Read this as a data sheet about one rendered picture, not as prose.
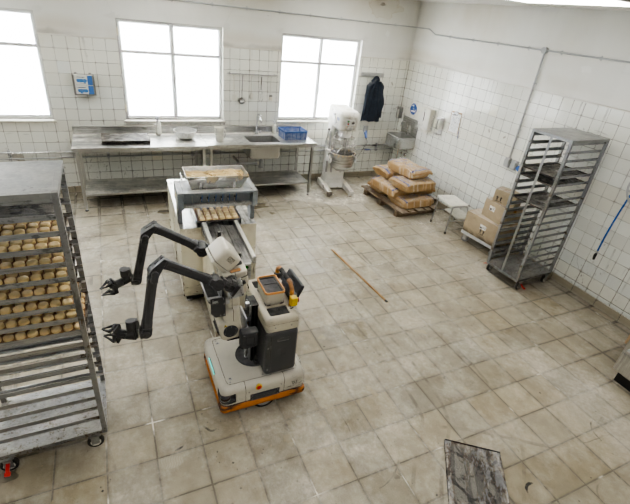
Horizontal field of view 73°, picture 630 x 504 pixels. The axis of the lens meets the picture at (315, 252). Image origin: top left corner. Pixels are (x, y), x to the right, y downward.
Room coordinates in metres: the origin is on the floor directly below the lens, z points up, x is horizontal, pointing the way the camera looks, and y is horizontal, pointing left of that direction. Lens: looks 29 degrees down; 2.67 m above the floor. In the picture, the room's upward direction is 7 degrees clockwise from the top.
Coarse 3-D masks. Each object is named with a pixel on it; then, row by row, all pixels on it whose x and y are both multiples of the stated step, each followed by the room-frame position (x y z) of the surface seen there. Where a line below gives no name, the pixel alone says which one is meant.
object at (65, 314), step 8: (56, 312) 1.85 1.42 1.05; (64, 312) 1.87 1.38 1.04; (72, 312) 1.85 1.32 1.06; (0, 320) 1.72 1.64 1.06; (8, 320) 1.75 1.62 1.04; (16, 320) 1.76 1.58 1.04; (24, 320) 1.74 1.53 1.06; (32, 320) 1.75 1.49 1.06; (40, 320) 1.77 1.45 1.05; (48, 320) 1.77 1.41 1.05; (0, 328) 1.67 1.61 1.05
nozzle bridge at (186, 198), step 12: (180, 192) 3.44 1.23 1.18; (192, 192) 3.47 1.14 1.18; (204, 192) 3.50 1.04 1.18; (216, 192) 3.54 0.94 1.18; (228, 192) 3.58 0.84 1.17; (240, 192) 3.63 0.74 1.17; (252, 192) 3.68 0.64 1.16; (180, 204) 3.40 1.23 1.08; (192, 204) 3.51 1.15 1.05; (204, 204) 3.54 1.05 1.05; (216, 204) 3.57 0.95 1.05; (228, 204) 3.62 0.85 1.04; (240, 204) 3.67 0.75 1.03; (252, 204) 3.68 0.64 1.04; (180, 216) 3.50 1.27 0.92; (252, 216) 3.79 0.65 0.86
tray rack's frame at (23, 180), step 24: (0, 168) 2.01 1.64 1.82; (24, 168) 2.04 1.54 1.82; (48, 168) 2.08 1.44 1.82; (0, 192) 1.73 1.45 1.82; (24, 192) 1.76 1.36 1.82; (48, 192) 1.79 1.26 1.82; (72, 384) 2.12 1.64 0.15; (24, 408) 1.88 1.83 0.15; (72, 408) 1.92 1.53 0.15; (24, 432) 1.71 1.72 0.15; (48, 432) 1.73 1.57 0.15; (72, 432) 1.75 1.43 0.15; (96, 432) 1.77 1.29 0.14; (0, 456) 1.53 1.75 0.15
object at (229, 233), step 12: (216, 228) 3.49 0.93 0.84; (228, 228) 3.52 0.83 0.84; (204, 240) 3.31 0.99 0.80; (228, 240) 3.29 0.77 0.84; (240, 240) 3.32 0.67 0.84; (204, 264) 3.35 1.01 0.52; (252, 264) 2.98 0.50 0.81; (252, 276) 2.98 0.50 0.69; (240, 300) 2.94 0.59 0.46; (216, 336) 2.86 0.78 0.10
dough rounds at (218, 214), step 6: (198, 210) 3.66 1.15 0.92; (204, 210) 3.67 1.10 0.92; (210, 210) 3.69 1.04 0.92; (216, 210) 3.72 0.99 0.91; (222, 210) 3.76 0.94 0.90; (228, 210) 3.78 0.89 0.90; (234, 210) 3.75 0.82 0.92; (198, 216) 3.54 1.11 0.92; (204, 216) 3.58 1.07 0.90; (210, 216) 3.58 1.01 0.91; (216, 216) 3.57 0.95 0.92; (222, 216) 3.59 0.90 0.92; (228, 216) 3.60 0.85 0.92; (234, 216) 3.62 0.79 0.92
